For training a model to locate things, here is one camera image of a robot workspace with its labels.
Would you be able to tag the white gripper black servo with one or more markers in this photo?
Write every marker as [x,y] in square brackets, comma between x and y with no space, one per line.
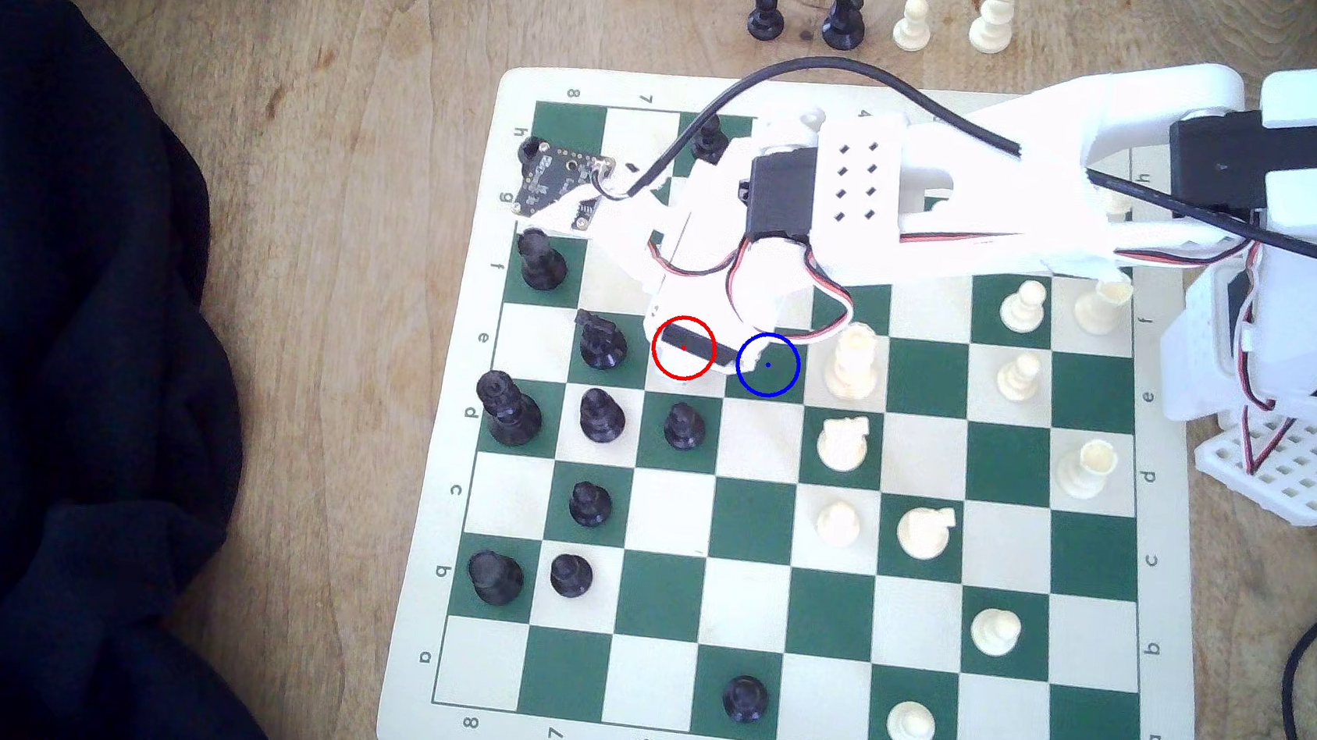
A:
[699,346]

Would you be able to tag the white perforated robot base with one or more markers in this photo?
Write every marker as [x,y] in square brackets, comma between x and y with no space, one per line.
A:
[1296,479]

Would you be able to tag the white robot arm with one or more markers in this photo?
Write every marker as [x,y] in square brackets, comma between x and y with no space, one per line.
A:
[1035,212]

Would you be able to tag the black chess knight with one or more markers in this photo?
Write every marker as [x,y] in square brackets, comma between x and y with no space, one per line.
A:
[601,344]
[843,18]

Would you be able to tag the white chess queen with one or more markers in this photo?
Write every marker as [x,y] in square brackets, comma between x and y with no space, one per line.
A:
[853,364]

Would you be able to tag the black chess bishop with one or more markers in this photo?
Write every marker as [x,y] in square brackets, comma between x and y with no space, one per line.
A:
[602,419]

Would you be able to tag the white chess knight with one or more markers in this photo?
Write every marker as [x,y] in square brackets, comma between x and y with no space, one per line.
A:
[842,443]
[924,534]

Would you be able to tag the black chess rook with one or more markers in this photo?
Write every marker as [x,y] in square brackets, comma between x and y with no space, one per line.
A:
[495,578]
[540,263]

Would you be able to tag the black chess queen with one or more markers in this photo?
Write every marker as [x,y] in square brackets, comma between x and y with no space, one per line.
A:
[507,410]

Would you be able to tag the white chess pawn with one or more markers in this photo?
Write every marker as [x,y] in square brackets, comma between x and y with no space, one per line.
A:
[1017,378]
[912,26]
[910,726]
[995,634]
[837,525]
[1023,308]

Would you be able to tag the green white chess mat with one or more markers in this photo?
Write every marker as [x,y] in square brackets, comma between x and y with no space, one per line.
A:
[745,612]

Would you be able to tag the white chess rook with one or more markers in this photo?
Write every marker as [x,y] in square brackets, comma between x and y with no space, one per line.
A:
[1100,309]
[1085,469]

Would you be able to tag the white chess bishop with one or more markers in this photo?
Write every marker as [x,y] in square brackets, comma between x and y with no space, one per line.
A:
[993,21]

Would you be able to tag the black cloth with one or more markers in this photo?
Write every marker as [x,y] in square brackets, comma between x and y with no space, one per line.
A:
[48,369]

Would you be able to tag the black camera circuit board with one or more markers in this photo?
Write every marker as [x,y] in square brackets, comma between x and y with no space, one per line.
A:
[556,183]

